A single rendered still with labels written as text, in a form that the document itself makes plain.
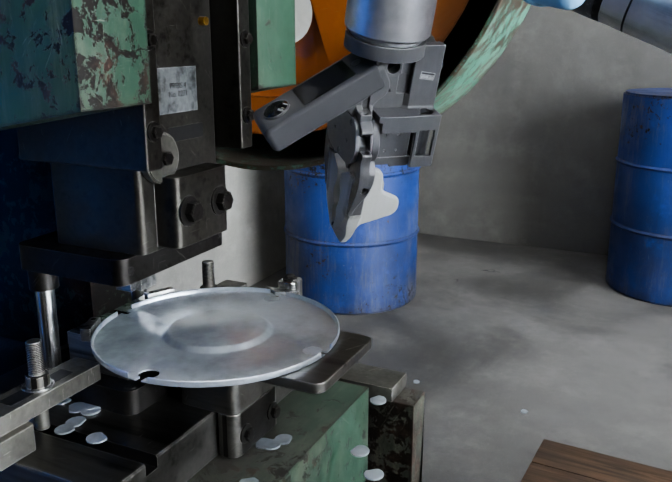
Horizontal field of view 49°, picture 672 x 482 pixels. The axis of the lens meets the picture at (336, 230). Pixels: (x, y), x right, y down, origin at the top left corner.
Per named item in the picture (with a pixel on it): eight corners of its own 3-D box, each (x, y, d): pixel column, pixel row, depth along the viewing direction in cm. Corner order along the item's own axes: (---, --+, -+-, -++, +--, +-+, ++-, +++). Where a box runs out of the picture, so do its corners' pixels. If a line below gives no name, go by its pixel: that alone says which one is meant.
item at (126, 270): (227, 261, 99) (226, 220, 97) (124, 310, 81) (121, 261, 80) (132, 246, 105) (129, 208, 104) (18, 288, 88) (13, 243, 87)
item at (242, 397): (373, 435, 91) (375, 332, 88) (322, 497, 79) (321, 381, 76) (204, 394, 102) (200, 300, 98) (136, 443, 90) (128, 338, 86)
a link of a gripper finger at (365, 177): (367, 223, 70) (382, 137, 65) (352, 224, 69) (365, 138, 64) (349, 197, 73) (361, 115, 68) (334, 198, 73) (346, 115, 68)
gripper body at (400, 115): (431, 174, 70) (457, 50, 63) (346, 180, 67) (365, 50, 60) (397, 138, 76) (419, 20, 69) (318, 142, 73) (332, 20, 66)
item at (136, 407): (231, 351, 102) (230, 330, 101) (132, 417, 85) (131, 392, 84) (138, 332, 109) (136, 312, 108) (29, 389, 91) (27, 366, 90)
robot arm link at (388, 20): (370, -3, 58) (334, -32, 64) (362, 53, 61) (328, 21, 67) (454, -2, 61) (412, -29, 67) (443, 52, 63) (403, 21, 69)
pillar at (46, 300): (66, 362, 92) (55, 253, 88) (52, 369, 90) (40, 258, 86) (52, 359, 92) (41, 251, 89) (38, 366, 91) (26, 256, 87)
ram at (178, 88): (250, 229, 93) (242, -21, 85) (175, 261, 80) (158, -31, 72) (140, 215, 100) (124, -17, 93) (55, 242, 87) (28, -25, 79)
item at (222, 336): (258, 412, 70) (258, 404, 70) (34, 356, 83) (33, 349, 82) (376, 312, 96) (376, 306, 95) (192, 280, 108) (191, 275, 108)
